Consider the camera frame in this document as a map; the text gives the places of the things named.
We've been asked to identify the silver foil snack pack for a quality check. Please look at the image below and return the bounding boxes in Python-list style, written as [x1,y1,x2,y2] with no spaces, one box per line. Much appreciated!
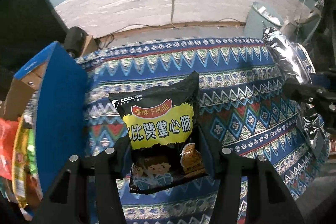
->
[262,27,326,157]

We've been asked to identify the orange snack bag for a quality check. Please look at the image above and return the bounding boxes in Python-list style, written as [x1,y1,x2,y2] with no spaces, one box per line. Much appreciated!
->
[0,118,19,180]

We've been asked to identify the black yellow noodle snack bag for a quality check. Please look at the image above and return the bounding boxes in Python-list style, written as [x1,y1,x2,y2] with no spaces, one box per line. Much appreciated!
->
[109,71,206,194]

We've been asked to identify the green snack bag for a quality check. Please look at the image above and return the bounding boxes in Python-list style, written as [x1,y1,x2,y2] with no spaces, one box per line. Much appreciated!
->
[27,129,39,181]

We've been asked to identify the yellow long snack pack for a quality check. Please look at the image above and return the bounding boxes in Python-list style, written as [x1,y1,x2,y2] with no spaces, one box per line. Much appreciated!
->
[11,116,30,209]

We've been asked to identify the blue patterned tablecloth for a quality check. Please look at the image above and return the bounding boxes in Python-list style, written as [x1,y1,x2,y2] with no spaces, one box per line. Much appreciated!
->
[75,36,330,224]

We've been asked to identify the light blue waste bin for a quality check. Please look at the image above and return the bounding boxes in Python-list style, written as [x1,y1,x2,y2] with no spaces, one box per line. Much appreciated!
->
[243,1,284,39]

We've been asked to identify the blue cardboard box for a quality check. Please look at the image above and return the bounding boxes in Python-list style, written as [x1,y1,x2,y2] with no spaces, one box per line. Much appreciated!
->
[3,40,89,219]

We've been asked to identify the small brown cardboard box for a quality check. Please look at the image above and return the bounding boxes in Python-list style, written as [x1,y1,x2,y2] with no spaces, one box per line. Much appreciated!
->
[80,35,98,57]

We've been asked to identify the black cylinder device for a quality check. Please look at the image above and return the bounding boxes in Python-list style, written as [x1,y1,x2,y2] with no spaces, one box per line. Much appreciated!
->
[63,27,87,59]

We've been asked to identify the black cloth backdrop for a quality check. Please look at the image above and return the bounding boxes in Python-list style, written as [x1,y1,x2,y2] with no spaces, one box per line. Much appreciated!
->
[0,0,68,77]

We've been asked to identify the grey plug and cable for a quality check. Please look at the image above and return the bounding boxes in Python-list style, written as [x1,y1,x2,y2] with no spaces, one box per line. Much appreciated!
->
[99,0,246,49]

